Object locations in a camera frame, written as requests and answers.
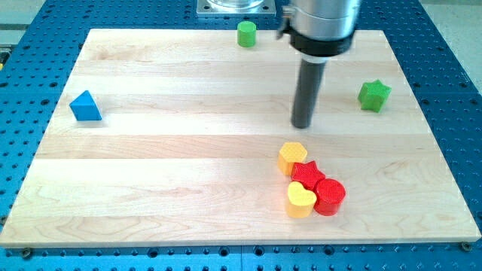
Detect red star block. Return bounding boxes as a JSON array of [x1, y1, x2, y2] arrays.
[[291, 160, 326, 190]]

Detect green star block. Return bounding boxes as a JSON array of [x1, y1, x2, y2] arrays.
[[358, 80, 392, 113]]

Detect yellow hexagon block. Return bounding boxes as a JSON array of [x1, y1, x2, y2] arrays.
[[277, 142, 308, 175]]

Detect light wooden board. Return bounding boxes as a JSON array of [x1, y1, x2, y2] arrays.
[[1, 29, 480, 248]]

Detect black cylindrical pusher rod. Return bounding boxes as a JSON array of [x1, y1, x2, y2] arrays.
[[291, 59, 326, 129]]

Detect yellow heart block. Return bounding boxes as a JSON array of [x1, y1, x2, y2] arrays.
[[285, 181, 317, 218]]

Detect green cylinder block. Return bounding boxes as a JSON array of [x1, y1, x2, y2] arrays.
[[236, 21, 257, 47]]

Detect red cylinder block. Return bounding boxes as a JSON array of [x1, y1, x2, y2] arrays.
[[314, 178, 346, 216]]

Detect blue triangle block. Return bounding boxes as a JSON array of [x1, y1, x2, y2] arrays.
[[69, 90, 102, 121]]

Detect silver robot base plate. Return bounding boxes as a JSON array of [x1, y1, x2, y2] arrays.
[[196, 0, 276, 17]]

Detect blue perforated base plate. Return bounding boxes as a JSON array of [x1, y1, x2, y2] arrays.
[[0, 0, 482, 271]]

